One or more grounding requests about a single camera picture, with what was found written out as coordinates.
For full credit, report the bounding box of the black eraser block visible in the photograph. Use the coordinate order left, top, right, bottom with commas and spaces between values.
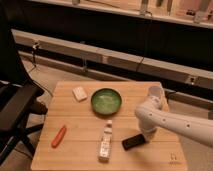
122, 134, 146, 150

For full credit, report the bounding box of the wooden table board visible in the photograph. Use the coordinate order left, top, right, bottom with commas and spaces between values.
31, 81, 188, 171

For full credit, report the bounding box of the green bowl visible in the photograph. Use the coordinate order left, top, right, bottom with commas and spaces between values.
91, 88, 122, 116

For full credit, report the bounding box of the white paper cup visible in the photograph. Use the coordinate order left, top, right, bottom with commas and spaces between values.
148, 86, 164, 99

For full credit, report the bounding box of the white sponge block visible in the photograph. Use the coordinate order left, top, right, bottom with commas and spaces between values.
72, 87, 87, 102

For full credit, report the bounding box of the orange carrot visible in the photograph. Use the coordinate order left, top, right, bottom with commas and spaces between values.
51, 126, 67, 148

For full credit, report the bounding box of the small white bottle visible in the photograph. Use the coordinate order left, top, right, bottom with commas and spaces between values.
98, 120, 112, 162

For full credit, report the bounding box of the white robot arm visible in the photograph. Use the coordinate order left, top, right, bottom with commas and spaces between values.
135, 96, 213, 148

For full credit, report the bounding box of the black office chair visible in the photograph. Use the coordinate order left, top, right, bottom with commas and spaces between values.
0, 0, 48, 165

